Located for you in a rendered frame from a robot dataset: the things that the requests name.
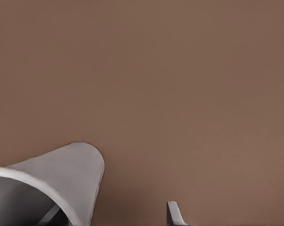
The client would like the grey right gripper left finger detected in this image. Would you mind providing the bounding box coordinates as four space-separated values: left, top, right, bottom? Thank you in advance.
38 204 61 224

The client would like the white IKEA cup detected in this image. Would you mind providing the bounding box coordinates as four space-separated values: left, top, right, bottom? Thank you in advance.
0 141 105 226

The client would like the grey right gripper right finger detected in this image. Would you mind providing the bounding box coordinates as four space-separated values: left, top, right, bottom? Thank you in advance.
166 201 191 225

